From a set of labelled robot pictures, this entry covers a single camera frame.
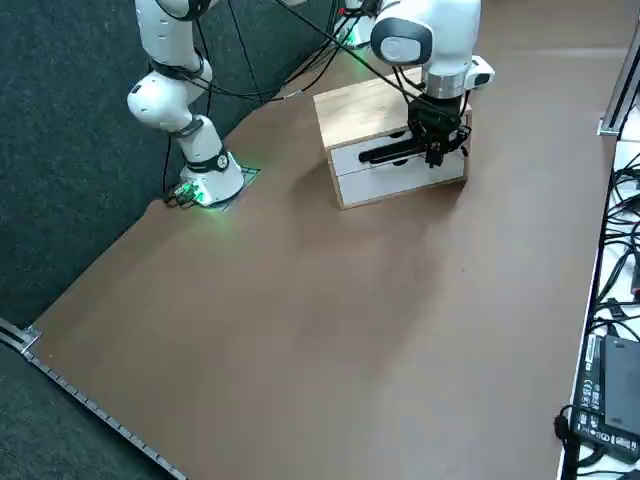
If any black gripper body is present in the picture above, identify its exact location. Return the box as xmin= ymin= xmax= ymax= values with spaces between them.
xmin=407 ymin=93 xmax=465 ymax=133

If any white drawer front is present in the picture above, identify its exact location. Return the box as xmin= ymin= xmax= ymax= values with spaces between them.
xmin=327 ymin=116 xmax=470 ymax=180
xmin=332 ymin=147 xmax=470 ymax=209

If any wooden drawer box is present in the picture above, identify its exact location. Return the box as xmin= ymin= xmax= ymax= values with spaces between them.
xmin=313 ymin=67 xmax=474 ymax=211

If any black power adapter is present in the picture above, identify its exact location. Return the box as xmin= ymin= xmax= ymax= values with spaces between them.
xmin=571 ymin=333 xmax=640 ymax=464

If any silver metal bracket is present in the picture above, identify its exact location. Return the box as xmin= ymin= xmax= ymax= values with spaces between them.
xmin=598 ymin=115 xmax=626 ymax=137

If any black cable with white tag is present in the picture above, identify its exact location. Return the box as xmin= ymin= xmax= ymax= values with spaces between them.
xmin=197 ymin=9 xmax=374 ymax=104

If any metal camera post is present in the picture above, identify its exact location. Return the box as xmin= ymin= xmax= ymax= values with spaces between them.
xmin=602 ymin=34 xmax=640 ymax=126

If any black adapter cord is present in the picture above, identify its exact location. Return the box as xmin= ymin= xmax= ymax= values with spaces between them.
xmin=552 ymin=403 xmax=584 ymax=480

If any aluminium table edge rail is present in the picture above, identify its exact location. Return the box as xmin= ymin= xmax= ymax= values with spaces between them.
xmin=0 ymin=317 xmax=189 ymax=480

